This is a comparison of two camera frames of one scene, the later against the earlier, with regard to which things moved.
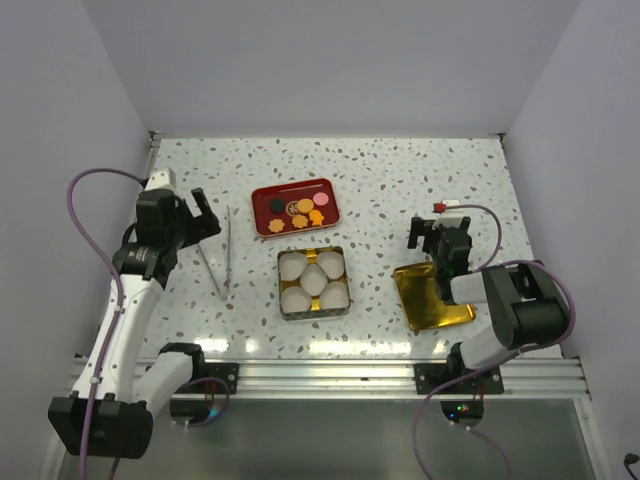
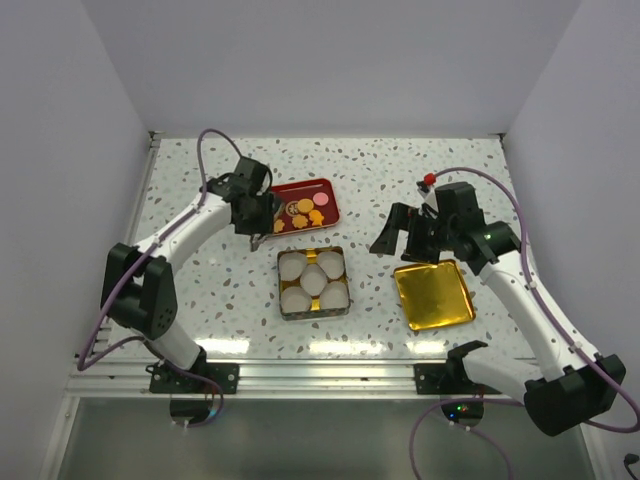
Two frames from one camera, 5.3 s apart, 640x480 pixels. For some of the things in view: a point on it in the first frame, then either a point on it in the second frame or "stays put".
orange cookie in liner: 313,279 stays put
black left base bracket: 228,372 stays put
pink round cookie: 320,198 stays put
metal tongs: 226,294 to 255,239
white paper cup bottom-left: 295,299 stays put
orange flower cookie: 276,225 stays put
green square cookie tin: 313,283 stays put
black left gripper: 200,227 to 265,224
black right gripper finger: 417,228 to 399,219
